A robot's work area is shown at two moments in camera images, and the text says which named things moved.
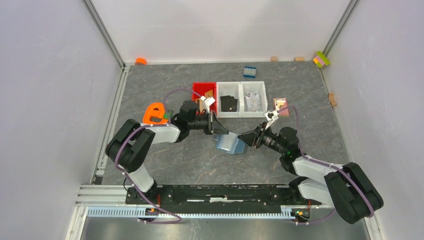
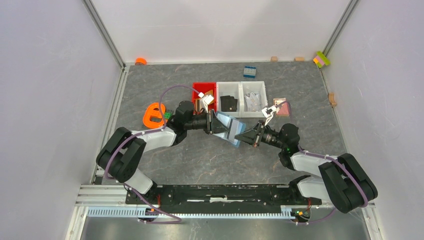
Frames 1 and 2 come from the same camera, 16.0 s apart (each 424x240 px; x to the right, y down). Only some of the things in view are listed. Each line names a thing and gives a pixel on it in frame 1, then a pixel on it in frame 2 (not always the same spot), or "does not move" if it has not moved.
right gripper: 252,137 does not move
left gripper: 214,126 does not move
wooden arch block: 332,100 does not move
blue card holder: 230,143 to 236,126
